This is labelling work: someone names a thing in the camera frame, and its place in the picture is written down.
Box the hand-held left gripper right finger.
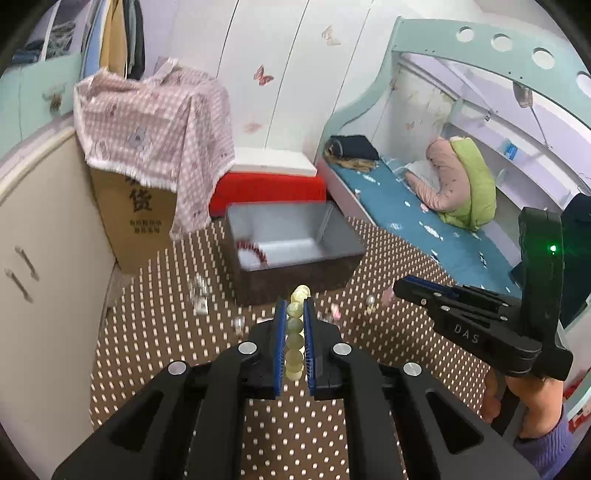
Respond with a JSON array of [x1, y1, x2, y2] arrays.
[[304, 297, 542, 480]]

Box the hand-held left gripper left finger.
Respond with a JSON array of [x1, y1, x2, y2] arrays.
[[51, 299, 286, 480]]

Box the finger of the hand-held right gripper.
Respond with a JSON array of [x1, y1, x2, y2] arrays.
[[427, 280, 525, 320], [392, 275, 542, 365]]

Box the pale green bead bracelet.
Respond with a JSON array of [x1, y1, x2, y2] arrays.
[[283, 285, 311, 382]]

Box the grey rectangular box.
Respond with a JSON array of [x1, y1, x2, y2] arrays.
[[225, 201, 366, 306]]

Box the red bead bracelet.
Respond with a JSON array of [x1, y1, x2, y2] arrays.
[[235, 238, 270, 269]]

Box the person's right forearm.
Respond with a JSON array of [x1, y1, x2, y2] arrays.
[[513, 406, 575, 480]]

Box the person's right hand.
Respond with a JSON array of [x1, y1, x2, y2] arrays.
[[481, 368, 566, 440]]

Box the brown polka dot tablecloth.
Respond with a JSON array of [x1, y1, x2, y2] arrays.
[[90, 217, 518, 480]]

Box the blue printed bedsheet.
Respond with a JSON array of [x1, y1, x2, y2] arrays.
[[329, 158, 525, 298]]

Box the pink and green quilt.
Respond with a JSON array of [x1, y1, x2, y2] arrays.
[[404, 137, 498, 232]]

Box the white pillow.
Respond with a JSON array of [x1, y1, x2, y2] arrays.
[[405, 161, 445, 188]]

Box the red storage box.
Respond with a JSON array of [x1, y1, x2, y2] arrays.
[[209, 172, 328, 220]]

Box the white board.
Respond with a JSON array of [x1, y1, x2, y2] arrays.
[[228, 147, 319, 178]]

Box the dark folded clothes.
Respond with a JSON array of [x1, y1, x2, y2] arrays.
[[324, 135, 381, 162]]

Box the cardboard box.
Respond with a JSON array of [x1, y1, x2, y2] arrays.
[[89, 164, 178, 274]]

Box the pink checkered cloth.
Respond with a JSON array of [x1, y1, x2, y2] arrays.
[[73, 58, 236, 241]]

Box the white cabinet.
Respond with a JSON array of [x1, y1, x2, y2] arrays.
[[0, 127, 117, 444]]

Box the hanging clothes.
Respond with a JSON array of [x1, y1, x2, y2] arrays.
[[82, 0, 147, 80]]

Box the teal drawer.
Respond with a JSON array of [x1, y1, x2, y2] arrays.
[[0, 50, 85, 148]]

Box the pink and clear bead bracelet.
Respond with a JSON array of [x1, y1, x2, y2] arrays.
[[318, 305, 345, 329]]

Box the teal bunk bed frame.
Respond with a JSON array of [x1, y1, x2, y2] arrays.
[[314, 15, 591, 333]]

